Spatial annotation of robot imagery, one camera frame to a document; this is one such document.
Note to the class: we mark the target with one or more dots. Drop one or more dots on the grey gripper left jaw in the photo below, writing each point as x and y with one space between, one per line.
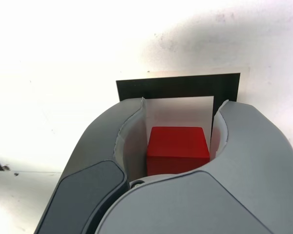
88 175

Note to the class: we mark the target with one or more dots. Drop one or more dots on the red cube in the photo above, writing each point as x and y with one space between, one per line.
178 148

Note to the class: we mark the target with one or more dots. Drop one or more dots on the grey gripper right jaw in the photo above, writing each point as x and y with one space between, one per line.
246 170

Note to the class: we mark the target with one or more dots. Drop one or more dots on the black tape square outline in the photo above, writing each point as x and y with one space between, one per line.
175 86

